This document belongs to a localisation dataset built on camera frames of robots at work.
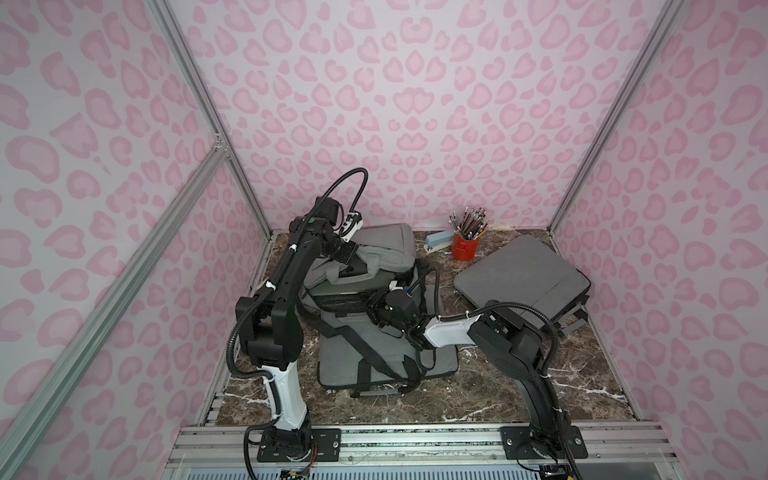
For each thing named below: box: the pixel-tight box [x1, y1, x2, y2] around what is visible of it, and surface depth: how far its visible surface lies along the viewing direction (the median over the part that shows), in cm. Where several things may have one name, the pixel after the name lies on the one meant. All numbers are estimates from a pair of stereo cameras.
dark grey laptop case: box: [453, 234, 591, 312], surface depth 103 cm
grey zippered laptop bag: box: [303, 223, 459, 397], surface depth 88 cm
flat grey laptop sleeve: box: [317, 310, 459, 397], surface depth 85 cm
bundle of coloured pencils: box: [448, 207, 491, 240], surface depth 103 cm
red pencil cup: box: [451, 234, 480, 262], surface depth 109 cm
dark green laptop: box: [308, 264, 399, 313], surface depth 95 cm
